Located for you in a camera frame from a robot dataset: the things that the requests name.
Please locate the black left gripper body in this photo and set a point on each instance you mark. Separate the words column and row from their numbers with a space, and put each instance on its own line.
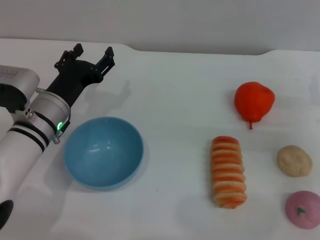
column 72, row 75

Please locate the left wrist camera housing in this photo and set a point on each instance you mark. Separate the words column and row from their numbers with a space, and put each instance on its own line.
column 15, row 82

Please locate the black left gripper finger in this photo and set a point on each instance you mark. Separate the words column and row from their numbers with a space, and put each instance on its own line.
column 70, row 53
column 107, row 61

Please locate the pink bun with green leaf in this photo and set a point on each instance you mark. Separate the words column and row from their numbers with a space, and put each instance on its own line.
column 303, row 210

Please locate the orange white striped bread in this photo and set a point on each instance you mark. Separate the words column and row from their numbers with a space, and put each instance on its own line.
column 227, row 172

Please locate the red toy pear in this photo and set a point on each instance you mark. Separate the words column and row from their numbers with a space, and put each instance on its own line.
column 253, row 102

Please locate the blue bowl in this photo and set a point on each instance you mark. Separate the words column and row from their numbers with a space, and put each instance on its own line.
column 103, row 155

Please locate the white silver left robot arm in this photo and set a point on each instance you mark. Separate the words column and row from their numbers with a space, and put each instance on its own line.
column 47, row 110

